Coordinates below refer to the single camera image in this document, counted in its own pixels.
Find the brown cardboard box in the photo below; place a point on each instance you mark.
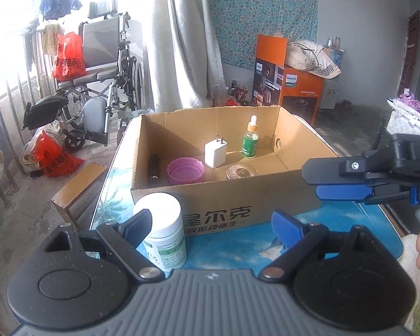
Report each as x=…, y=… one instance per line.
x=231, y=196

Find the white green-label pill bottle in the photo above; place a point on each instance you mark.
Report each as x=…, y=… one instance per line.
x=166, y=238

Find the orange appliance carton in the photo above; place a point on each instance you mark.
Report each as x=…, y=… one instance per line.
x=301, y=91

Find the metal railing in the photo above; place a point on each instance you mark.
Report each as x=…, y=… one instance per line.
x=0, y=119

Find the green dropper bottle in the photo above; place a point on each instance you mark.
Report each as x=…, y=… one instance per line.
x=249, y=145

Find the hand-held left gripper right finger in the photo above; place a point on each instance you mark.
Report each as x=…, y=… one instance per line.
x=287, y=227

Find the yellowish hanging towel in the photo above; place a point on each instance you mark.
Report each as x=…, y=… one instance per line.
x=50, y=38

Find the pink plastic lid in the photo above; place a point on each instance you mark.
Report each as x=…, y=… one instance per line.
x=185, y=171

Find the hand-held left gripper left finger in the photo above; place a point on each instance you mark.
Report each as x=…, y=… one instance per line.
x=140, y=224

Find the grey folding wheelchair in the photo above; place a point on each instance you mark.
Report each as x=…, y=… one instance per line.
x=98, y=45

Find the black metal frame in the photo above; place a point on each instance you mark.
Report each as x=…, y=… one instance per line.
x=382, y=129

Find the dark glass bottle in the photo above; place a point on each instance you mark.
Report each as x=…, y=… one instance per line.
x=232, y=91

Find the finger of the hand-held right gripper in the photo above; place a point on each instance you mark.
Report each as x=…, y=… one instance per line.
x=336, y=171
x=339, y=193

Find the black cylinder tube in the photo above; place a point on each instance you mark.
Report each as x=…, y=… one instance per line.
x=153, y=171

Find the wooden stool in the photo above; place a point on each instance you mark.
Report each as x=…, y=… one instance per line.
x=80, y=196

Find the white water dispenser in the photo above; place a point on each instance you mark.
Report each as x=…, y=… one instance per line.
x=329, y=94

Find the white charger plug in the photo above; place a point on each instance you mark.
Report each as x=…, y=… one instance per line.
x=215, y=154

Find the white checkered cloth bundle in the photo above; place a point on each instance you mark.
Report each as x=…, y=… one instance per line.
x=301, y=56

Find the red plastic bag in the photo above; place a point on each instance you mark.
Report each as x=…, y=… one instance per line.
x=231, y=102
x=49, y=155
x=68, y=59

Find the pale grey curtain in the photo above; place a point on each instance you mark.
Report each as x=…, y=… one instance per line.
x=182, y=42

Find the white quilted bag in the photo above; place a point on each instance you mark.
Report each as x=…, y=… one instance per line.
x=409, y=120

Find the blue checkered hanging garment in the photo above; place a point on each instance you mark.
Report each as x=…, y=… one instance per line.
x=59, y=3

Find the white fluffy towel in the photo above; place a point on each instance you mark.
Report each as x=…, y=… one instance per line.
x=411, y=248

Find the purple cloth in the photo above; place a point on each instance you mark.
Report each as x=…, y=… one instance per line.
x=414, y=102

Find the dark wooden door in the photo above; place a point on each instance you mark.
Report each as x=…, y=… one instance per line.
x=409, y=59

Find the teal floral wall cloth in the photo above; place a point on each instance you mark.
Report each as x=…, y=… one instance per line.
x=262, y=7

